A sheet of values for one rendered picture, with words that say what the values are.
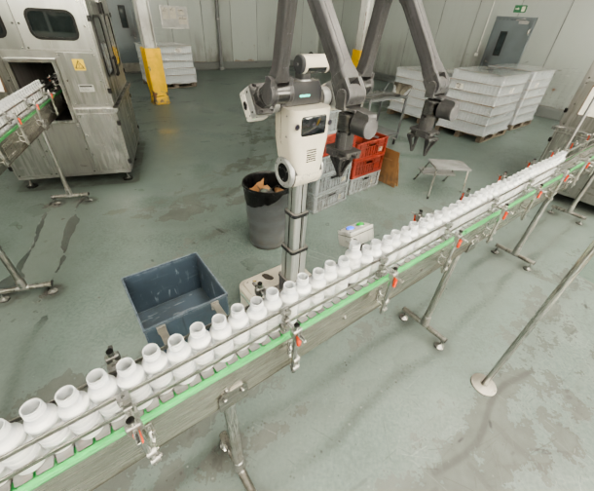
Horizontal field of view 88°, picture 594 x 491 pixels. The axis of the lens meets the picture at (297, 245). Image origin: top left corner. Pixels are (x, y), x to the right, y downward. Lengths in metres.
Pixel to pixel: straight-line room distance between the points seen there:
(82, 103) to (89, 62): 0.43
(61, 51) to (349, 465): 4.25
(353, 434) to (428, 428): 0.44
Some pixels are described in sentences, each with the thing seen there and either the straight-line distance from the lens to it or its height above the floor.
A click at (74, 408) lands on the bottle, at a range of 0.88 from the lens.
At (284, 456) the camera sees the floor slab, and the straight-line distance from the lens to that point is 1.92.
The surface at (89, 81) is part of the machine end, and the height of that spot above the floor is 1.15.
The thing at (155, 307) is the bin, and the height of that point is 0.73.
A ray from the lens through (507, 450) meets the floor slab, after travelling 2.30.
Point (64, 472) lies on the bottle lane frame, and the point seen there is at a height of 0.97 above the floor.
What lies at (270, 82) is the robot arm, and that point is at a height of 1.63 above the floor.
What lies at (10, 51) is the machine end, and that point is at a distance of 4.40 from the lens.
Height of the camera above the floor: 1.82
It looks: 37 degrees down
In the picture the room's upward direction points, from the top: 4 degrees clockwise
